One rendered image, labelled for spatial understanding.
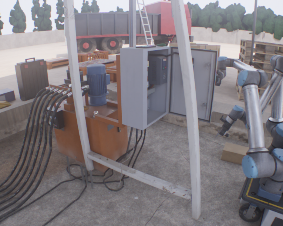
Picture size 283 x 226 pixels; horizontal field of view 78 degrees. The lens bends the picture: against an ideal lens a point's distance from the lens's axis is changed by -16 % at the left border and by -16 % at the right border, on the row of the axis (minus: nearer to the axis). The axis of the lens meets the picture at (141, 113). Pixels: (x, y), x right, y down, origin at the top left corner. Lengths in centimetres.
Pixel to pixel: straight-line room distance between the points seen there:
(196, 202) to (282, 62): 126
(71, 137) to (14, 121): 136
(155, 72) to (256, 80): 78
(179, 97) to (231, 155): 102
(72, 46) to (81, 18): 807
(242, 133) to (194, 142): 168
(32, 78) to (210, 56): 288
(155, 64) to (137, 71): 26
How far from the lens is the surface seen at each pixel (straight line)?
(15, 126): 341
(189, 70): 113
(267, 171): 138
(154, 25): 1079
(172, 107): 183
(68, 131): 229
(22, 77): 357
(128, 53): 146
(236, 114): 185
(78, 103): 181
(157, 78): 166
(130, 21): 834
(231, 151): 242
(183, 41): 112
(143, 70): 141
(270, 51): 347
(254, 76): 150
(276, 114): 197
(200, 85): 170
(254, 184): 172
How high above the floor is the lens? 136
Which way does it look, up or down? 22 degrees down
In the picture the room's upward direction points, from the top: straight up
